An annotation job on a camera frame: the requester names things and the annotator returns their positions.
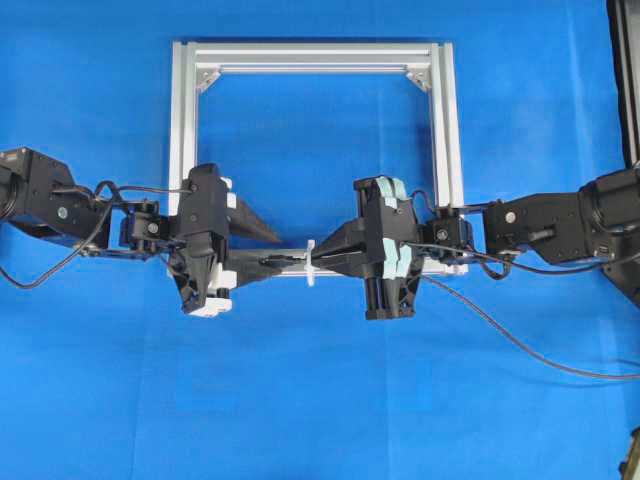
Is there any black USB cable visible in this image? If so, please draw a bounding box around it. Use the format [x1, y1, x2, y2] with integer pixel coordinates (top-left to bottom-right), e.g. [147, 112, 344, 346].
[259, 253, 640, 381]

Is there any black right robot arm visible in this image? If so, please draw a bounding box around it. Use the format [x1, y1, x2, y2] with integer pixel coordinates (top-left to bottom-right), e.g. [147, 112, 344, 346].
[311, 168, 639, 320]

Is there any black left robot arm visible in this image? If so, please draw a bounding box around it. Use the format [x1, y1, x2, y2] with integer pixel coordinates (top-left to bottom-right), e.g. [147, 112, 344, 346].
[1, 147, 303, 317]

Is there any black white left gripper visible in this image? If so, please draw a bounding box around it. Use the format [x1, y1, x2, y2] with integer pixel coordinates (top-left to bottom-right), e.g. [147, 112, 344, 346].
[169, 163, 306, 318]

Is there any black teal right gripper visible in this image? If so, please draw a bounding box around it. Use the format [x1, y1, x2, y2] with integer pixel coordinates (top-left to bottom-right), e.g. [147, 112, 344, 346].
[312, 176, 424, 320]

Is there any white zip tie loop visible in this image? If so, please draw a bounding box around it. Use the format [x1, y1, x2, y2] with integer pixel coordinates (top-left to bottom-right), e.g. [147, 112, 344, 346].
[304, 239, 316, 287]

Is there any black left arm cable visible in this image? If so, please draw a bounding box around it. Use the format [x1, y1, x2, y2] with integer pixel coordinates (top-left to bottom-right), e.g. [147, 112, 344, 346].
[0, 179, 194, 291]

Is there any silver aluminium extrusion frame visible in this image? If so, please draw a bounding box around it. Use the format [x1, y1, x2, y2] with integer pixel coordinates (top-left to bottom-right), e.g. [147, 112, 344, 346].
[166, 40, 470, 279]

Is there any olive object bottom right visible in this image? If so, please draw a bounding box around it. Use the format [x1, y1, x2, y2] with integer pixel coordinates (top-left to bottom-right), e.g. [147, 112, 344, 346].
[618, 427, 640, 480]

